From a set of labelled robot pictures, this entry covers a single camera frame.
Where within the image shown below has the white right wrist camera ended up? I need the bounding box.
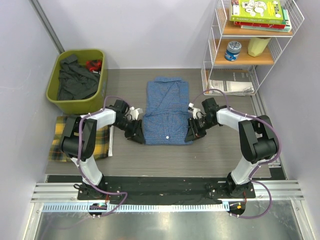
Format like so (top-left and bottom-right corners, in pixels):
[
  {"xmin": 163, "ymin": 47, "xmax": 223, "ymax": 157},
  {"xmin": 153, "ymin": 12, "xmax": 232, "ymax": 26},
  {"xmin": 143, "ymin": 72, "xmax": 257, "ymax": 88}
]
[{"xmin": 188, "ymin": 102, "xmax": 201, "ymax": 119}]

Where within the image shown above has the folded yellow plaid shirt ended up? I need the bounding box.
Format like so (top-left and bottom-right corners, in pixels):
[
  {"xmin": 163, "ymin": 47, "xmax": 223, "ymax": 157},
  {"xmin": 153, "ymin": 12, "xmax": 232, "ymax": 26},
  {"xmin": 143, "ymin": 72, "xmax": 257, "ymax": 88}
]
[{"xmin": 48, "ymin": 115, "xmax": 110, "ymax": 163}]

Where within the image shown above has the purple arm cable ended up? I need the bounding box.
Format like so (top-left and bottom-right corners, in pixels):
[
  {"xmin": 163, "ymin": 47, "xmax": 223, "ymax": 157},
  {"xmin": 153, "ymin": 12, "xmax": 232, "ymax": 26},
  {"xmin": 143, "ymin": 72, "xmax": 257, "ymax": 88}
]
[
  {"xmin": 189, "ymin": 88, "xmax": 283, "ymax": 220},
  {"xmin": 76, "ymin": 95, "xmax": 129, "ymax": 230}
]

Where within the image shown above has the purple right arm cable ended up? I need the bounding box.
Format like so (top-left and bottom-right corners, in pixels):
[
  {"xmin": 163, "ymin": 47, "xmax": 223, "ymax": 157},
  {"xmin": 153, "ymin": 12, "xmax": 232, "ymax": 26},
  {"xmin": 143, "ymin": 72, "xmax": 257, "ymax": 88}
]
[{"xmin": 189, "ymin": 88, "xmax": 283, "ymax": 220}]

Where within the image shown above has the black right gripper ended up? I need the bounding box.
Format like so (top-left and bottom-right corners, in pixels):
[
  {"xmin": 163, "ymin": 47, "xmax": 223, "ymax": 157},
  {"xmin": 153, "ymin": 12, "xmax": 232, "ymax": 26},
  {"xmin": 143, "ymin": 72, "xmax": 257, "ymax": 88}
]
[{"xmin": 185, "ymin": 116, "xmax": 218, "ymax": 143}]

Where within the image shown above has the blue white round tin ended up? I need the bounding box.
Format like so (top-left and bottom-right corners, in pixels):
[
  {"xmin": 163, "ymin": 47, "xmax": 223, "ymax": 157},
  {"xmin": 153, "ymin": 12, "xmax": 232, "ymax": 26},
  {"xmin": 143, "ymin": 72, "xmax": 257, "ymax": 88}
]
[{"xmin": 224, "ymin": 41, "xmax": 242, "ymax": 62}]

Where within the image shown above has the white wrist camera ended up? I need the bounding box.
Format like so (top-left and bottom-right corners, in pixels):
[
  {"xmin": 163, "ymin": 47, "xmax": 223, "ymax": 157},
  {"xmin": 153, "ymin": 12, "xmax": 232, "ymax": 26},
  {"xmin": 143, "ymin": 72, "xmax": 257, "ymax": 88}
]
[
  {"xmin": 188, "ymin": 102, "xmax": 201, "ymax": 119},
  {"xmin": 129, "ymin": 106, "xmax": 143, "ymax": 121}
]

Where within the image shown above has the olive green plastic bin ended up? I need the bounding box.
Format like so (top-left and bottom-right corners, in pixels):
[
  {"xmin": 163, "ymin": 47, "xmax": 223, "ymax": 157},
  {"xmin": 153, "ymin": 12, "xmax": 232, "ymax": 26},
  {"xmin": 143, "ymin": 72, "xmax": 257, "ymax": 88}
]
[{"xmin": 46, "ymin": 49, "xmax": 108, "ymax": 115}]

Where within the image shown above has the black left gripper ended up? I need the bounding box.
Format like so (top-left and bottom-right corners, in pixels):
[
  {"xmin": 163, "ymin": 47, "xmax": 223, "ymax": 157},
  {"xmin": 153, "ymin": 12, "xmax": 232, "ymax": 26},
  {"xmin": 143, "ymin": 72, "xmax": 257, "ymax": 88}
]
[{"xmin": 111, "ymin": 117, "xmax": 146, "ymax": 144}]

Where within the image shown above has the blue checked long sleeve shirt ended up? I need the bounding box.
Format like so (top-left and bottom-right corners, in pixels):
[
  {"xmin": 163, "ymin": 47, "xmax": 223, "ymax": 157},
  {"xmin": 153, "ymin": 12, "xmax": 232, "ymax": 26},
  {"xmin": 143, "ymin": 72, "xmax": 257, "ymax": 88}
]
[{"xmin": 143, "ymin": 76, "xmax": 193, "ymax": 146}]

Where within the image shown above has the aluminium extrusion rail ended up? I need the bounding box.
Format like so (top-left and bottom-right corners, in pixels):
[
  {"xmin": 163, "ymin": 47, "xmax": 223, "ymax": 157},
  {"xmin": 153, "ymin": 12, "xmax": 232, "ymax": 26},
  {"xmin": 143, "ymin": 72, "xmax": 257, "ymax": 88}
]
[{"xmin": 31, "ymin": 180, "xmax": 305, "ymax": 203}]

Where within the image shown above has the white slotted cable duct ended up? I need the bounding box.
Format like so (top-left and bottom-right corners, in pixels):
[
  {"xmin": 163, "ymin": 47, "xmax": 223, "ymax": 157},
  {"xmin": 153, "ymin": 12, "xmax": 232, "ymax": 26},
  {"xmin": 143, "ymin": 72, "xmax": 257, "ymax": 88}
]
[{"xmin": 42, "ymin": 202, "xmax": 230, "ymax": 213}]

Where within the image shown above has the red black garment in bin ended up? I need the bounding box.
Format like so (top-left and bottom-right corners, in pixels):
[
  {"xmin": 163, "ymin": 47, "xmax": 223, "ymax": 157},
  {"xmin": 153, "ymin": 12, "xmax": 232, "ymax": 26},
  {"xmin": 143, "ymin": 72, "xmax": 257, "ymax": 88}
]
[{"xmin": 85, "ymin": 59, "xmax": 103, "ymax": 72}]

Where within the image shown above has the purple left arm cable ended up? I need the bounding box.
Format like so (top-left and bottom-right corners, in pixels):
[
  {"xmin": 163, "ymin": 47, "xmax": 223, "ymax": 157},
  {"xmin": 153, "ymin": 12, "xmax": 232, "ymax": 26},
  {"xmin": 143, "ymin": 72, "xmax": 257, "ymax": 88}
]
[{"xmin": 76, "ymin": 95, "xmax": 129, "ymax": 230}]

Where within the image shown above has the white folded paper booklet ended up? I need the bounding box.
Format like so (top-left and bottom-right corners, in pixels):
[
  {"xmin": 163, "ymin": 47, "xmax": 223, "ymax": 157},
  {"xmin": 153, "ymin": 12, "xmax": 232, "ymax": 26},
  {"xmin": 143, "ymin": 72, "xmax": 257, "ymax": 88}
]
[{"xmin": 208, "ymin": 80, "xmax": 255, "ymax": 96}]

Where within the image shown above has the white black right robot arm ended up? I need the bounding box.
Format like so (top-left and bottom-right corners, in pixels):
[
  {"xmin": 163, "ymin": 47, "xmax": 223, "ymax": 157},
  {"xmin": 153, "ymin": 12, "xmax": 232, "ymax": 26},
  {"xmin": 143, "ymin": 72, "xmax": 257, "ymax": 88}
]
[{"xmin": 185, "ymin": 97, "xmax": 280, "ymax": 198}]

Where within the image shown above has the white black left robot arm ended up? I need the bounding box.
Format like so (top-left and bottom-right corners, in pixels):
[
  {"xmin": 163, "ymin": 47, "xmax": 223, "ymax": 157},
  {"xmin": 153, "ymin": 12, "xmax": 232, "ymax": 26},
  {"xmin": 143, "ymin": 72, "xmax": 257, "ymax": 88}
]
[{"xmin": 60, "ymin": 99, "xmax": 146, "ymax": 200}]

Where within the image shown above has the pale yellow faceted vase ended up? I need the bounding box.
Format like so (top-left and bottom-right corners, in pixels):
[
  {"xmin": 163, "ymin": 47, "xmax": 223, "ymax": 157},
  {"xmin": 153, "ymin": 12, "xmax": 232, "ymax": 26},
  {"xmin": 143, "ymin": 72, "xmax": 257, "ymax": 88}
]
[{"xmin": 247, "ymin": 37, "xmax": 271, "ymax": 57}]

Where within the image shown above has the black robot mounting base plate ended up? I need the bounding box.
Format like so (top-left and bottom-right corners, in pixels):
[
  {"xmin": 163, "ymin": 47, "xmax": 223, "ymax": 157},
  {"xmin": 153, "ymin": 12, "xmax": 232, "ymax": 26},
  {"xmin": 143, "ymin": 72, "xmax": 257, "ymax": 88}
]
[{"xmin": 74, "ymin": 176, "xmax": 256, "ymax": 205}]

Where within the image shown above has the red book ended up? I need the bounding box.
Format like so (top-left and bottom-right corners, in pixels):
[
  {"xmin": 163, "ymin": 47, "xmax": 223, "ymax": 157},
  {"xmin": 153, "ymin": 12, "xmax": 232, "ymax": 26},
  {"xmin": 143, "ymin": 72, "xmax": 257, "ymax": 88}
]
[{"xmin": 233, "ymin": 21, "xmax": 286, "ymax": 29}]

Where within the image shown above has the dark grey shirt in bin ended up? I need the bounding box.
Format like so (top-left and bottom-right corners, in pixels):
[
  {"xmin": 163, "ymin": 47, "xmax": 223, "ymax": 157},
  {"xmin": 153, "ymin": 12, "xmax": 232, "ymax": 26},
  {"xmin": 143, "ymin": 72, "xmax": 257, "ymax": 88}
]
[{"xmin": 57, "ymin": 54, "xmax": 101, "ymax": 101}]

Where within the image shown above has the white wire shelf rack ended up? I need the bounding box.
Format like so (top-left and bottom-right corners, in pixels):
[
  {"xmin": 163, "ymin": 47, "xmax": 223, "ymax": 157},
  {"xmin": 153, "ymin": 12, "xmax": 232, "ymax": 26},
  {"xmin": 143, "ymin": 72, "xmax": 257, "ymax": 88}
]
[{"xmin": 201, "ymin": 0, "xmax": 305, "ymax": 96}]

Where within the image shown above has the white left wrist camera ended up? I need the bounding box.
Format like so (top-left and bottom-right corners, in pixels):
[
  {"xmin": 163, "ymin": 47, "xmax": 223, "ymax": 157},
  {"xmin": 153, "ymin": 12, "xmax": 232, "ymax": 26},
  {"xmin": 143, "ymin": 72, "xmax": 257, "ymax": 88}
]
[{"xmin": 129, "ymin": 106, "xmax": 143, "ymax": 121}]

